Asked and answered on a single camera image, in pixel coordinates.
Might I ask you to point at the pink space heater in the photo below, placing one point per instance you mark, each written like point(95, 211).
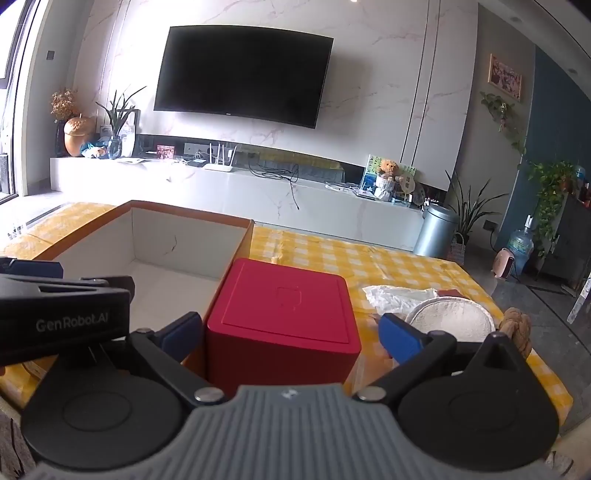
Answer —
point(503, 264)

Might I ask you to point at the brown sponge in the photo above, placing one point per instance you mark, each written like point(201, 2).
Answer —
point(449, 293)

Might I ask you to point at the white paper sheet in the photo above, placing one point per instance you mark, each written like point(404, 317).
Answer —
point(131, 160)

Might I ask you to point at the black curved television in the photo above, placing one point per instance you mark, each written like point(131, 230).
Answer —
point(240, 74)

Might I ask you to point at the woven basket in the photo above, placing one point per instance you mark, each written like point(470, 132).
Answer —
point(456, 249)

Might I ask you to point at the dark cabinet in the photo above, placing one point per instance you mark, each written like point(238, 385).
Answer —
point(570, 240)

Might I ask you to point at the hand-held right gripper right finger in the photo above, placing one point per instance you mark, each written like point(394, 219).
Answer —
point(399, 337)

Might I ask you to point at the green pothos plant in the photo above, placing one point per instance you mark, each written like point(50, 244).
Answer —
point(549, 184)

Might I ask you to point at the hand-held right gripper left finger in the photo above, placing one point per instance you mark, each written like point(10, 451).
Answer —
point(178, 336)

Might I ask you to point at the brown teddy bear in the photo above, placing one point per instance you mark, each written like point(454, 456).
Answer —
point(388, 177)

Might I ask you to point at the trailing wall vine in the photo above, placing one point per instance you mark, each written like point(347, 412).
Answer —
point(501, 110)

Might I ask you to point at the black picture frame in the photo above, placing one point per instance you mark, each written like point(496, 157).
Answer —
point(131, 121)

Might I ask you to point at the dried flower bunch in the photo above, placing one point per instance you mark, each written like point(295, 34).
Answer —
point(63, 104)

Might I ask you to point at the blue water jug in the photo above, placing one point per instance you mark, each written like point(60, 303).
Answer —
point(521, 247)

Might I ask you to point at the tall leafy floor plant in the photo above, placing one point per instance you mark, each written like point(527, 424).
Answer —
point(468, 207)

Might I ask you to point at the green painted canvas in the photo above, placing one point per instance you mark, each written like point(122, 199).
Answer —
point(369, 173)

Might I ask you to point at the blue crumpled cloth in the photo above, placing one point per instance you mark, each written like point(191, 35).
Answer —
point(93, 150)

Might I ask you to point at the orange cardboard box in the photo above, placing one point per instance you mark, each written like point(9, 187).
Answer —
point(184, 240)

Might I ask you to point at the white marble tv console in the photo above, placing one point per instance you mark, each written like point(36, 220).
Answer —
point(184, 184)

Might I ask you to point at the leafy plant in glass vase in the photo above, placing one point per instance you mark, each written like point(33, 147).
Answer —
point(115, 120)

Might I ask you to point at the white flat device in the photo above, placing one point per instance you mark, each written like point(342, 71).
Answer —
point(348, 188)

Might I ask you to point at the white printed panel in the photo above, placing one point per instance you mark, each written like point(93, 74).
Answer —
point(579, 297)

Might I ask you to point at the white router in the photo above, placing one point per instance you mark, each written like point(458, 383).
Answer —
point(219, 167)

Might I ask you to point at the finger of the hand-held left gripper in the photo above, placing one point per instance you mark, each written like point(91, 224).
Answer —
point(111, 284)
point(32, 268)

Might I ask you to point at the yellow checkered tablecloth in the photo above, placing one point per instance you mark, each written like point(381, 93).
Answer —
point(323, 256)

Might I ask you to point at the round hand fan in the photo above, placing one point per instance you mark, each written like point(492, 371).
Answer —
point(408, 184)

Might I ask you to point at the framed wall picture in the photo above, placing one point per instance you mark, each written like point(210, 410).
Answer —
point(505, 77)

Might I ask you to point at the pink card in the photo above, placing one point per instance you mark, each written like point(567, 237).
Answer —
point(165, 152)

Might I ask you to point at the acorn shaped jar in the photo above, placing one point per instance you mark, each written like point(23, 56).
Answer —
point(79, 136)

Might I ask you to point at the white puff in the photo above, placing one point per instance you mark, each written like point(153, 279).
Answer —
point(450, 321)

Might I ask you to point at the grey metal trash can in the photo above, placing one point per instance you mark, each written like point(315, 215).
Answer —
point(434, 230)

